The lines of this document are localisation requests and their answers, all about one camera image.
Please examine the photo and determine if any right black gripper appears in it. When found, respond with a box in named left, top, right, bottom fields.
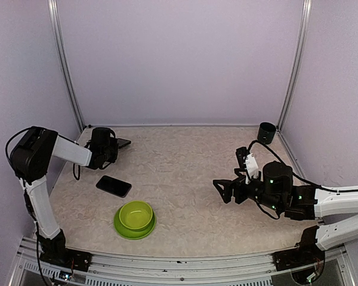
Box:
left=214, top=167, right=283, bottom=212

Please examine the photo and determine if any dark phone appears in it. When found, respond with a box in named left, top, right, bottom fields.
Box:
left=95, top=175, right=132, bottom=198

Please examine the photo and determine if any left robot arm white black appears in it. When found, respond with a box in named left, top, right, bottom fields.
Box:
left=5, top=126, right=121, bottom=265

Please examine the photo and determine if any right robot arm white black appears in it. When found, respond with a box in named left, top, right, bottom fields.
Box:
left=212, top=146, right=358, bottom=265

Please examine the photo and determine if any black cylinder cup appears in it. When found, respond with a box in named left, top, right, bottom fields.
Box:
left=257, top=122, right=277, bottom=145

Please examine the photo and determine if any green bowl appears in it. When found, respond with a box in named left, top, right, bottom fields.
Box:
left=119, top=201, right=153, bottom=231

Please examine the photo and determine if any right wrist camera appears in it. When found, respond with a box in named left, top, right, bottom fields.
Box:
left=234, top=147, right=261, bottom=184

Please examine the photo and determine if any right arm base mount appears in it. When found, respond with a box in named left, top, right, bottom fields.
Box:
left=272, top=226, right=325, bottom=271

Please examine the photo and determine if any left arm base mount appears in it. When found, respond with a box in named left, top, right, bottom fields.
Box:
left=37, top=229, right=92, bottom=272

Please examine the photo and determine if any front aluminium rail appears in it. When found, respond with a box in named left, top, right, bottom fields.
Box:
left=6, top=238, right=356, bottom=285

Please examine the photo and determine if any right aluminium frame post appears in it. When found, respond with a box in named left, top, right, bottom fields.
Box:
left=277, top=0, right=313, bottom=132

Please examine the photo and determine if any aluminium frame post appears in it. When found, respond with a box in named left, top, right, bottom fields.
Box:
left=277, top=0, right=313, bottom=132
left=48, top=0, right=85, bottom=132

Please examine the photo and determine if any left aluminium frame post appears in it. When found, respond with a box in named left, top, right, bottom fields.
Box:
left=48, top=0, right=85, bottom=132

